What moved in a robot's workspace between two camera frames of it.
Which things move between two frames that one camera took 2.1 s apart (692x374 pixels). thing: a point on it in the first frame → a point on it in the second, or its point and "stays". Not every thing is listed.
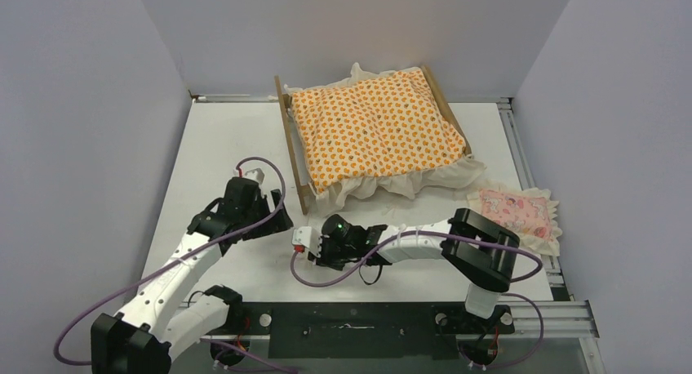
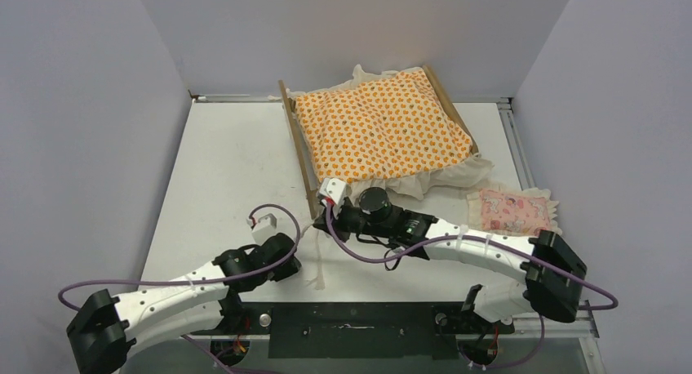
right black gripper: [324, 259] → [337, 224]
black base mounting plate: [366, 331] stays
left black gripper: [277, 224] → [290, 267]
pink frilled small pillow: [528, 214] stays
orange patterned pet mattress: [365, 134] stays
